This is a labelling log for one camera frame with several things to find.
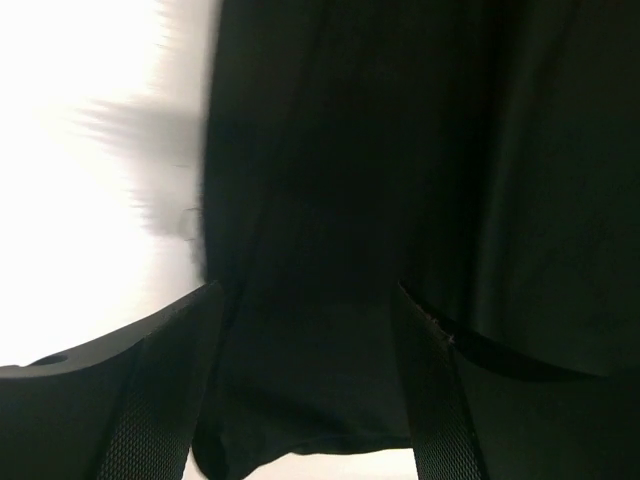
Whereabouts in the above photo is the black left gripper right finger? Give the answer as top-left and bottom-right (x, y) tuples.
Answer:
(397, 288), (639, 479)

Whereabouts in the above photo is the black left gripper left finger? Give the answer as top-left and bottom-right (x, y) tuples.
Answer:
(1, 283), (223, 480)

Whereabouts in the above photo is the black t shirt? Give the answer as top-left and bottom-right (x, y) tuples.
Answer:
(193, 1), (639, 479)

